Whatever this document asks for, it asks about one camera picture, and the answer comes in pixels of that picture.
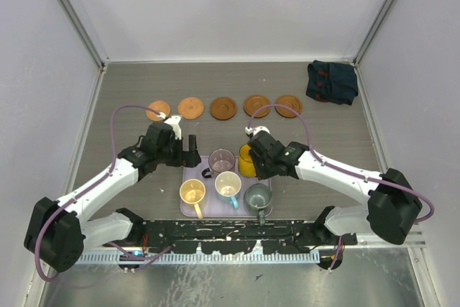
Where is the dark wooden coaster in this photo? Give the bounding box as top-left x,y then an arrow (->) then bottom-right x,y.
210,96 -> 237,121

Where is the wooden coaster back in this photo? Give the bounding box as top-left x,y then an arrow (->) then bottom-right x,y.
244,94 -> 270,119

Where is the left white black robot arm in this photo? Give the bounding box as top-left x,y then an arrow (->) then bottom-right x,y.
24,117 -> 201,272

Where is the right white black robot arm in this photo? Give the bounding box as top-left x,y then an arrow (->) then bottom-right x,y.
245,127 -> 422,245

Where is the grey green cup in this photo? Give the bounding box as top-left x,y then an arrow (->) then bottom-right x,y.
244,183 -> 272,226

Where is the purple translucent cup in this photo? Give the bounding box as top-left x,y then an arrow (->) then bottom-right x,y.
201,149 -> 236,179

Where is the cream yellow cup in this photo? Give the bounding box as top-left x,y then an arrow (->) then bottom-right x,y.
179,179 -> 207,219

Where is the lilac plastic tray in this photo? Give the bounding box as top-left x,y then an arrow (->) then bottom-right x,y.
183,156 -> 272,219

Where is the dark blue folded cloth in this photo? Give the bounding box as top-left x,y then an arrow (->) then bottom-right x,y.
305,60 -> 359,106

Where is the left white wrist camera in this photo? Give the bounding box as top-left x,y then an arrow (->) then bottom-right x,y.
164,115 -> 183,140

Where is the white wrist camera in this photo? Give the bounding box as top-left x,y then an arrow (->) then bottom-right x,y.
164,115 -> 183,140
244,126 -> 270,138

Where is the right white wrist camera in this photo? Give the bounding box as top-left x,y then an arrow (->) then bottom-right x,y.
244,126 -> 270,138

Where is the white cup blue handle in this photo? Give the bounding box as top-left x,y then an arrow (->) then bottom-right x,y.
214,171 -> 242,209

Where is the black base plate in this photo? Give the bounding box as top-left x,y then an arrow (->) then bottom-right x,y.
115,220 -> 339,255

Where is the grey slotted cable duct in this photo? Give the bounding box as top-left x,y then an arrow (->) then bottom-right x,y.
76,250 -> 321,265

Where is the aluminium rail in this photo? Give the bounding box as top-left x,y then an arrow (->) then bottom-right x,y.
84,219 -> 428,251

